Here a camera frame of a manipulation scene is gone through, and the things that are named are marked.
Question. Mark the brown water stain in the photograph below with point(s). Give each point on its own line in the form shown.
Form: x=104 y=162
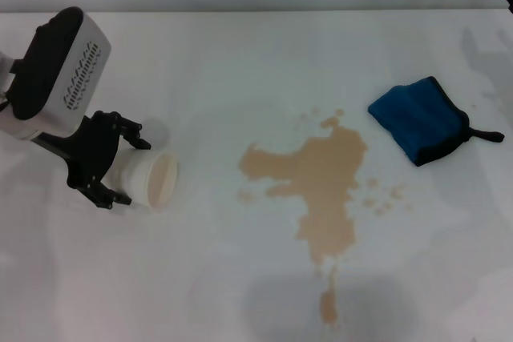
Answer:
x=324 y=174

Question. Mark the left wrist camera housing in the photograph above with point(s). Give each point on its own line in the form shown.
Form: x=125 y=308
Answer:
x=76 y=73

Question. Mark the white paper cup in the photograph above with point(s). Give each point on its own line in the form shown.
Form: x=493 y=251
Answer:
x=140 y=174

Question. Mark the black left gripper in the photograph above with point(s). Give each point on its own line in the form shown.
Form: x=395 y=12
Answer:
x=92 y=150

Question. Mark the blue rag with black edge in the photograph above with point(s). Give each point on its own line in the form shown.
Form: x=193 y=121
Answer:
x=417 y=117

